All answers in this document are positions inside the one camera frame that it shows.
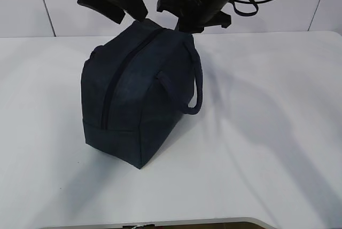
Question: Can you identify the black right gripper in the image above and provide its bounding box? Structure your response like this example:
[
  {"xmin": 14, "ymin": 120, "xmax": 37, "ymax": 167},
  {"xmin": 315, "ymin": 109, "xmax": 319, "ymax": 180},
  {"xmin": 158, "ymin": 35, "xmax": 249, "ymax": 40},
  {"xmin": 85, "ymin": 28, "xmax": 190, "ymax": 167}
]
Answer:
[{"xmin": 157, "ymin": 0, "xmax": 231, "ymax": 33}]

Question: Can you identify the navy blue lunch bag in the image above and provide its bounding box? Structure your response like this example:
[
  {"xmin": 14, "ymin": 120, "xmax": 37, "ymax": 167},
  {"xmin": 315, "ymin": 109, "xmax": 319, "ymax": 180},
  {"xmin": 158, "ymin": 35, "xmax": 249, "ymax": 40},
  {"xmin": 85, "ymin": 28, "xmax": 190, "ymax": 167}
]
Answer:
[{"xmin": 81, "ymin": 19, "xmax": 203, "ymax": 169}]

